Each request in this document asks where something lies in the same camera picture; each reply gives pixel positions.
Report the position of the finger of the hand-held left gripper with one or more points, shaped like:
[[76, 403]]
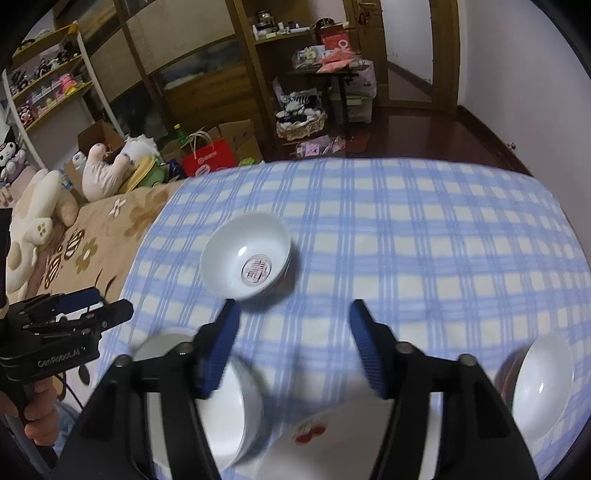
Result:
[[74, 302], [106, 318]]

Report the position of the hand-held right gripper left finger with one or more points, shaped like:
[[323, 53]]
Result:
[[221, 350]]

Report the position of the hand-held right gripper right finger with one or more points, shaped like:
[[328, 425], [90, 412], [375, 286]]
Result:
[[369, 355]]

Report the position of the large white green print bowl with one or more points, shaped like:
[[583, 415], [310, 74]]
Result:
[[231, 415]]

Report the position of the white bowl with red emblem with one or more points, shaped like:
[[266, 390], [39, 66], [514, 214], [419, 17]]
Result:
[[240, 244]]

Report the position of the large white cherry print plate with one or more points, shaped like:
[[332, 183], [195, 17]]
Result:
[[323, 457]]

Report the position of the red patterned bowl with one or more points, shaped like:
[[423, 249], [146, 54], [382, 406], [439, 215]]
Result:
[[540, 392]]

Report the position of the person's left hand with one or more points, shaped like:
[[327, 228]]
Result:
[[44, 427]]

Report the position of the brown cat printed blanket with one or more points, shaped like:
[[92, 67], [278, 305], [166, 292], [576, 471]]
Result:
[[87, 240]]

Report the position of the person's jeans leg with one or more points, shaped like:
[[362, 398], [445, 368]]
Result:
[[69, 420]]

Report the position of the cream plush toy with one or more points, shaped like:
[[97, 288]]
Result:
[[32, 217]]

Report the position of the pink white plush toy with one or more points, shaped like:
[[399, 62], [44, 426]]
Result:
[[104, 175]]

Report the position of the blue white plaid cloth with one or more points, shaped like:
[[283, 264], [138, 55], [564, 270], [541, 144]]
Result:
[[415, 230]]

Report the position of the yellow green round container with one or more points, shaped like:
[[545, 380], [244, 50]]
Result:
[[147, 173]]

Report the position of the black purple plush toy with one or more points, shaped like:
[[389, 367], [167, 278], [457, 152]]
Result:
[[11, 152]]

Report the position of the open cardboard box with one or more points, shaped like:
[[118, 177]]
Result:
[[94, 136], [240, 134]]

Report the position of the white fluffy plush toy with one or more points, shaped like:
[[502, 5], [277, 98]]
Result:
[[141, 146]]

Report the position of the red paper shopping bag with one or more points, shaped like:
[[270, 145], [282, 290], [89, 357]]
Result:
[[210, 159]]

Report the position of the green plastic bottle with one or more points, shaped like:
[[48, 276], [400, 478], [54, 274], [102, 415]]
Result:
[[179, 134]]

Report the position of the pink papers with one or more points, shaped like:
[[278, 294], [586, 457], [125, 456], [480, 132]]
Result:
[[318, 147]]

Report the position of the white shelf with toys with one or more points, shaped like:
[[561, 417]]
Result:
[[94, 87]]

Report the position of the wicker basket with clothes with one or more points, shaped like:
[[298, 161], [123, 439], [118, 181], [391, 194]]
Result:
[[300, 129]]

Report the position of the black folding table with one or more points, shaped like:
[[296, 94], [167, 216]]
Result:
[[339, 87]]

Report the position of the wooden bookshelf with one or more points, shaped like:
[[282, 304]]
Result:
[[249, 69]]

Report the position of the wooden wardrobe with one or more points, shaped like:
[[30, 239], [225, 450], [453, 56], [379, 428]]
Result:
[[152, 27]]

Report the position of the pink packets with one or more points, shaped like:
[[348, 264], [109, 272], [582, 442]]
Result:
[[337, 60]]

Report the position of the red gift box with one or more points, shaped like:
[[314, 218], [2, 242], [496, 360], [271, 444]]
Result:
[[333, 36]]

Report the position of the wooden door frame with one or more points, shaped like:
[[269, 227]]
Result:
[[445, 55]]

